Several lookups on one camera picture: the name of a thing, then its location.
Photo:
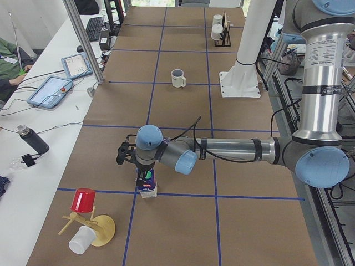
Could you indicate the black water bottle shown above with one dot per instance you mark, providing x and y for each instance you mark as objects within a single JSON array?
[{"x": 32, "y": 139}]

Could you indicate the far teach pendant tablet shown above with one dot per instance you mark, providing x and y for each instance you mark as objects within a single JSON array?
[{"x": 76, "y": 66}]

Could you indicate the white mug near on rack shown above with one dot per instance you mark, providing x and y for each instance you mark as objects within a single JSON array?
[{"x": 217, "y": 19}]

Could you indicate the red cup on stand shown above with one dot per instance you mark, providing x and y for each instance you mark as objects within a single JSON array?
[{"x": 83, "y": 200}]

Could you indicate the person in green shirt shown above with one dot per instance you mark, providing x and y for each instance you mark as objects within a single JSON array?
[{"x": 12, "y": 73}]

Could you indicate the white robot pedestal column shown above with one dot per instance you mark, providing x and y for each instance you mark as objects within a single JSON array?
[{"x": 241, "y": 80}]

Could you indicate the black box on desk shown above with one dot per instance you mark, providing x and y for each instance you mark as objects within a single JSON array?
[{"x": 106, "y": 41}]

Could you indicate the aluminium frame post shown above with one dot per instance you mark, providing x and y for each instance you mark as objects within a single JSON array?
[{"x": 83, "y": 38}]

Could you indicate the white mug on rack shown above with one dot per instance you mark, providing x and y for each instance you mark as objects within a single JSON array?
[
  {"x": 217, "y": 31},
  {"x": 217, "y": 19}
]

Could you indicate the black keyboard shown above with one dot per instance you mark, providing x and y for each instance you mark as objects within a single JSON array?
[{"x": 93, "y": 28}]

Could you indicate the black wire mug rack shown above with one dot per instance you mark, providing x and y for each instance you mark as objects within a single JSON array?
[{"x": 225, "y": 41}]

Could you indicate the black binder clip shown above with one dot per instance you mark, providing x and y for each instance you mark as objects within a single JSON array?
[{"x": 30, "y": 160}]

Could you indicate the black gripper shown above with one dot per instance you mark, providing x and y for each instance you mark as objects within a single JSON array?
[{"x": 144, "y": 168}]

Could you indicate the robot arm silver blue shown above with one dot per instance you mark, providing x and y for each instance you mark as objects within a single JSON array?
[{"x": 313, "y": 153}]

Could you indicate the wooden cup tree stand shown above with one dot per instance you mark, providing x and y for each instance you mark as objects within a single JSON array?
[{"x": 103, "y": 225}]

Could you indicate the black computer mouse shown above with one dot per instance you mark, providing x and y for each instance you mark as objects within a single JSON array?
[{"x": 80, "y": 49}]

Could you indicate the white plastic cup on stand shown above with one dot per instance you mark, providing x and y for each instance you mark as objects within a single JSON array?
[{"x": 82, "y": 240}]

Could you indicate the blue white milk carton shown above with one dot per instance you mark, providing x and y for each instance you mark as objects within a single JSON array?
[{"x": 149, "y": 189}]

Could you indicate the white mug far on rack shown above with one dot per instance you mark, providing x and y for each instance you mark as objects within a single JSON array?
[{"x": 217, "y": 31}]

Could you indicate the near teach pendant tablet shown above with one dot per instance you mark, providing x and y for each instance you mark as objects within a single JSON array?
[{"x": 50, "y": 93}]

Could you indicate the white mug grey inside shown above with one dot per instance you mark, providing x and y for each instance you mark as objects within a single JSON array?
[{"x": 177, "y": 78}]

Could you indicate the teach pendant tablet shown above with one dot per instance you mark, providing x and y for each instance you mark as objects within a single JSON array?
[
  {"x": 76, "y": 66},
  {"x": 50, "y": 93}
]

